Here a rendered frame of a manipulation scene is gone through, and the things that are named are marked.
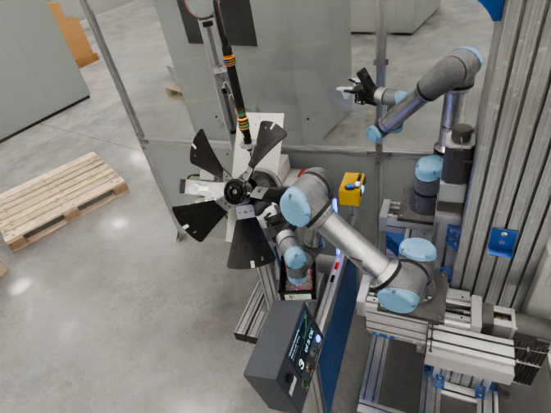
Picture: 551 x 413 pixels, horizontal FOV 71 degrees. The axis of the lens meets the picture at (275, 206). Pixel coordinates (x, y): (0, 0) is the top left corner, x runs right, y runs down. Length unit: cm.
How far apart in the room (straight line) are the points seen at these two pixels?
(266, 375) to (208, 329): 173
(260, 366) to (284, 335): 11
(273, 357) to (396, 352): 129
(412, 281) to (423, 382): 105
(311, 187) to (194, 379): 175
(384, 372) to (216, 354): 107
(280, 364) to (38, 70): 654
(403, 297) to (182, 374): 178
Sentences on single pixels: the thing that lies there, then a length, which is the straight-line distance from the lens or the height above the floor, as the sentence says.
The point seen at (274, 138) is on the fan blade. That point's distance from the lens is 173.
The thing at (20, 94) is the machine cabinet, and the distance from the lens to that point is 710.
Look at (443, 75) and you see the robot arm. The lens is 156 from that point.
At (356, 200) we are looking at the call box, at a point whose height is 102.
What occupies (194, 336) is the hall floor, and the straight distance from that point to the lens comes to 283.
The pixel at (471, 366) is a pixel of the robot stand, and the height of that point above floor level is 94.
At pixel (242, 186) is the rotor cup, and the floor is 124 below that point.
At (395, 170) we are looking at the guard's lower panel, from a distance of 238.
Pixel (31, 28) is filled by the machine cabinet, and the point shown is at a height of 125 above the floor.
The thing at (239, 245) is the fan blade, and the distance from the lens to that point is 177.
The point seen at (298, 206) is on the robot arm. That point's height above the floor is 149.
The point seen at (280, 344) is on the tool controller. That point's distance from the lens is 116.
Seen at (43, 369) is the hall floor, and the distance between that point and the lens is 324.
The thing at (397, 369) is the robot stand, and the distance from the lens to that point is 230.
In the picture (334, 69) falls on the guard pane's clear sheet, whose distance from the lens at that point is 216.
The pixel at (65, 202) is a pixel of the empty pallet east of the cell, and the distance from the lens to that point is 449.
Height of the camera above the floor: 223
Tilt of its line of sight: 39 degrees down
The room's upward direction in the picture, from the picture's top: 11 degrees counter-clockwise
